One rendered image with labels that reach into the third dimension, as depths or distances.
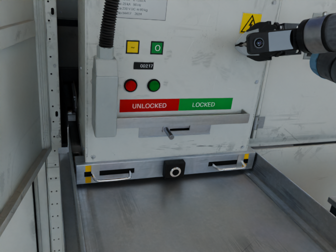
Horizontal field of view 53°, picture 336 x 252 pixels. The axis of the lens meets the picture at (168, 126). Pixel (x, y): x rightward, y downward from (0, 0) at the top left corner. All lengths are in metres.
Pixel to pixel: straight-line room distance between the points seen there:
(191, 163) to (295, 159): 0.61
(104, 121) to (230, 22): 0.40
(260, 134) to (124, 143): 0.60
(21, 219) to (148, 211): 0.52
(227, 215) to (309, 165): 0.74
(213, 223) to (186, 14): 0.51
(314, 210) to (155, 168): 0.42
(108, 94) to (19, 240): 0.72
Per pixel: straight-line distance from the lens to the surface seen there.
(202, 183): 1.01
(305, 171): 1.57
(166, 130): 0.91
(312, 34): 0.75
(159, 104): 0.89
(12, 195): 0.93
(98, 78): 0.72
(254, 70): 0.98
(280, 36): 0.78
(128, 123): 0.85
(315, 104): 1.45
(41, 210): 1.26
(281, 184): 1.01
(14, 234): 1.29
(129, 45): 0.83
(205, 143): 1.00
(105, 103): 0.74
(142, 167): 0.96
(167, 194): 0.94
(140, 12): 0.82
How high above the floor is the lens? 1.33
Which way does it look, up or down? 21 degrees down
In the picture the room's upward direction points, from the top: 5 degrees clockwise
